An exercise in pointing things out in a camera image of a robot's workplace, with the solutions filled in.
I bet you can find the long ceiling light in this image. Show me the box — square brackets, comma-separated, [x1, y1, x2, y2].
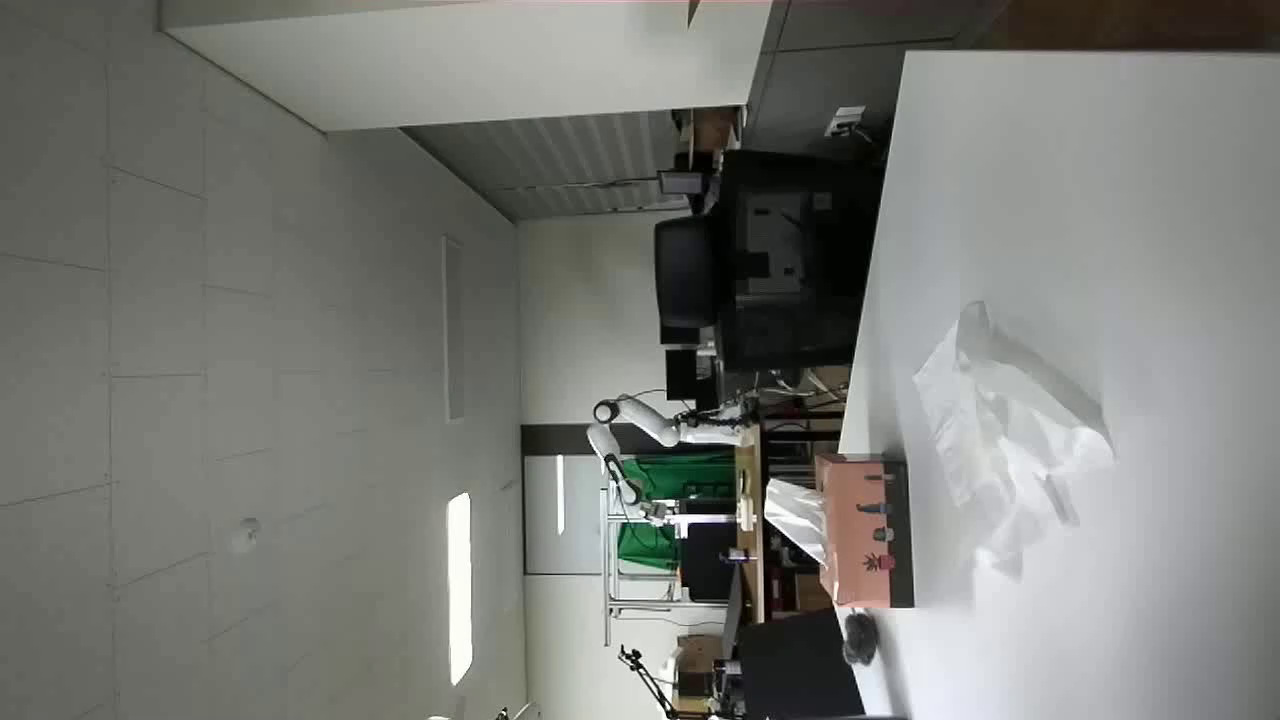
[442, 487, 480, 690]

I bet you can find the white wall board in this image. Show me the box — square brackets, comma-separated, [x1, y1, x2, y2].
[518, 454, 606, 582]

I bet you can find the pink tissue box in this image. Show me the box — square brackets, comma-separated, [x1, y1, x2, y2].
[811, 454, 921, 614]

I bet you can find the green cloth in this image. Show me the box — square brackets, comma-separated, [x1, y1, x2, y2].
[612, 447, 740, 576]

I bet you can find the white metal stand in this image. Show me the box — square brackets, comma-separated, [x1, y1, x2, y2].
[599, 514, 689, 653]

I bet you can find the black case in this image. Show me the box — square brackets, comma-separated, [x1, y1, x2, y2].
[732, 609, 868, 720]

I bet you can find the black computer monitor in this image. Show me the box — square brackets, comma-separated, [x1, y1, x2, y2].
[714, 148, 888, 382]

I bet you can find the small black round object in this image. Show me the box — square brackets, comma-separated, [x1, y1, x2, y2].
[836, 614, 885, 672]

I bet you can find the wooden background table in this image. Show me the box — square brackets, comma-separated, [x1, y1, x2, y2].
[732, 426, 771, 624]

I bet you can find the crumpled white tissue pile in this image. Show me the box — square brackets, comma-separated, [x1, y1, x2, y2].
[907, 296, 1118, 582]

